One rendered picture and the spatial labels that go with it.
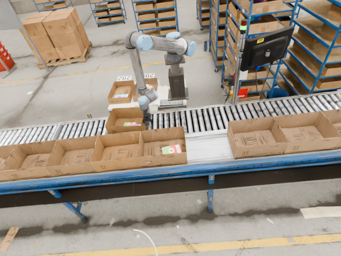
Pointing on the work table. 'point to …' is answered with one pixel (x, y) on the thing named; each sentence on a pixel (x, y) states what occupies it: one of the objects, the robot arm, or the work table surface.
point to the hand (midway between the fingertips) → (149, 126)
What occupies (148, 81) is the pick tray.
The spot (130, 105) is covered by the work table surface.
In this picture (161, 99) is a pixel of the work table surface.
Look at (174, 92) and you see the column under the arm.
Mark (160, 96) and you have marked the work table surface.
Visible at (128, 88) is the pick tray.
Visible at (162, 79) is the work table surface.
